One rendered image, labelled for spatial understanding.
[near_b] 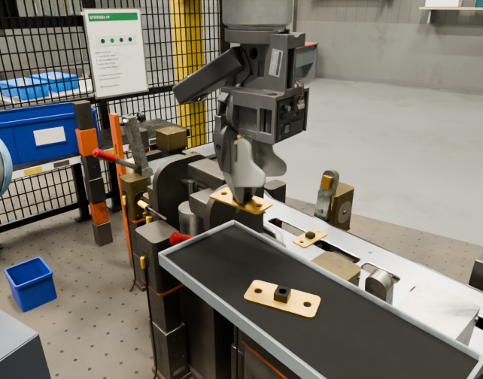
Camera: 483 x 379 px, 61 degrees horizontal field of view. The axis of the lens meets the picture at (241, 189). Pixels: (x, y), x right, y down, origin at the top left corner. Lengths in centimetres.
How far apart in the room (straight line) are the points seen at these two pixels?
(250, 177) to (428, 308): 29
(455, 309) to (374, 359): 20
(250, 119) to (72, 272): 104
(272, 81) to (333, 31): 861
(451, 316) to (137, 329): 79
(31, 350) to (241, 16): 47
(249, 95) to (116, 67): 124
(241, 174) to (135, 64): 124
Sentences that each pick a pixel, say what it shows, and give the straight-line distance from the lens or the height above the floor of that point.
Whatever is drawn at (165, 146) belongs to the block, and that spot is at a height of 101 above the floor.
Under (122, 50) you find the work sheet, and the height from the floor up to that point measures 131.
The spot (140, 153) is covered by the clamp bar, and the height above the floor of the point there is 112.
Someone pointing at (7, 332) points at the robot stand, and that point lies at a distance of 61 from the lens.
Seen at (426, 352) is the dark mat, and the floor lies 116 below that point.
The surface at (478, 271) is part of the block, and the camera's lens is 91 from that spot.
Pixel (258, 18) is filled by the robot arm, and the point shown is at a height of 146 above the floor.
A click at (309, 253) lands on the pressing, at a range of 87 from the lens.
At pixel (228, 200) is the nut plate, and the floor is 123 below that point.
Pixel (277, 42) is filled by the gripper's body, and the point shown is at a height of 144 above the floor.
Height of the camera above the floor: 148
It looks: 25 degrees down
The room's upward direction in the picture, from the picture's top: straight up
